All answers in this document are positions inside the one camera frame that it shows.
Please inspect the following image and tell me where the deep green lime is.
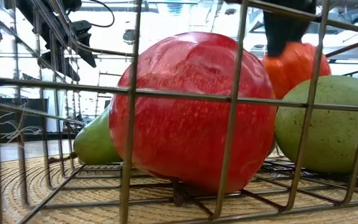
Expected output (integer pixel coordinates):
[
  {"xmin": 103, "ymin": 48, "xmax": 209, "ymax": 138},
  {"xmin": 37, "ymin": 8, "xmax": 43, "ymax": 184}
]
[{"xmin": 73, "ymin": 105, "xmax": 124, "ymax": 166}]

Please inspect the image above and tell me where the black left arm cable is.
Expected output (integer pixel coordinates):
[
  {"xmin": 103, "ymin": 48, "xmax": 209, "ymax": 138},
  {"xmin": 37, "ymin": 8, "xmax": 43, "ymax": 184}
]
[{"xmin": 85, "ymin": 0, "xmax": 116, "ymax": 29}]

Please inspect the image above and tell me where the red apple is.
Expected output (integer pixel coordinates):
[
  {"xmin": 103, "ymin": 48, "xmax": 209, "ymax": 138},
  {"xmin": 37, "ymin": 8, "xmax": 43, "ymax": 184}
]
[{"xmin": 108, "ymin": 31, "xmax": 278, "ymax": 195}]

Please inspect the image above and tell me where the gold wire basket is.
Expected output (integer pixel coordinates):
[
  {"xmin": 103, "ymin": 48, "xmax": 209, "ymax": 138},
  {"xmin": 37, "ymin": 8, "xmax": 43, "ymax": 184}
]
[{"xmin": 0, "ymin": 0, "xmax": 358, "ymax": 224}]

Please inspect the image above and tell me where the black low wall panel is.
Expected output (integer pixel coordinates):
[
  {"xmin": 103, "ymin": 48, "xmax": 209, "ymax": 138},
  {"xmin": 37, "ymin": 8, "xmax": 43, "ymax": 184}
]
[{"xmin": 0, "ymin": 97, "xmax": 50, "ymax": 144}]

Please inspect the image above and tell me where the ridged orange tangerine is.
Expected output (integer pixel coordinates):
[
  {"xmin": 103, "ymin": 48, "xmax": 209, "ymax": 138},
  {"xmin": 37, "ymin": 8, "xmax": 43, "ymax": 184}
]
[{"xmin": 262, "ymin": 41, "xmax": 333, "ymax": 101}]

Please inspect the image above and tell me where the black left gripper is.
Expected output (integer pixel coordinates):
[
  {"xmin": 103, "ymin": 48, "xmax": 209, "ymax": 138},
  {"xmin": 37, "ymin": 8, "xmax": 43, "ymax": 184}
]
[{"xmin": 70, "ymin": 20, "xmax": 98, "ymax": 69}]

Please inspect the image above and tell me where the thin white string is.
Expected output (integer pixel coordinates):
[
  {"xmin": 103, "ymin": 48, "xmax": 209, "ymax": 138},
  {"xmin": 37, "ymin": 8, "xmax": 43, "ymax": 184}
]
[{"xmin": 0, "ymin": 104, "xmax": 44, "ymax": 144}]

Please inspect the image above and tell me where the pale green speckled pear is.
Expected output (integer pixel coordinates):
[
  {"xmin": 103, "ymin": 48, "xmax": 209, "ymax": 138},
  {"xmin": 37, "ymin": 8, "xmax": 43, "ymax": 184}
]
[{"xmin": 274, "ymin": 75, "xmax": 358, "ymax": 181}]

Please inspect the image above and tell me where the round woven straw placemat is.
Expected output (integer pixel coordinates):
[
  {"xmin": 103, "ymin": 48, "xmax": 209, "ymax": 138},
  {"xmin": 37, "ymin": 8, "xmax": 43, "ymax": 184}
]
[{"xmin": 0, "ymin": 154, "xmax": 358, "ymax": 224}]

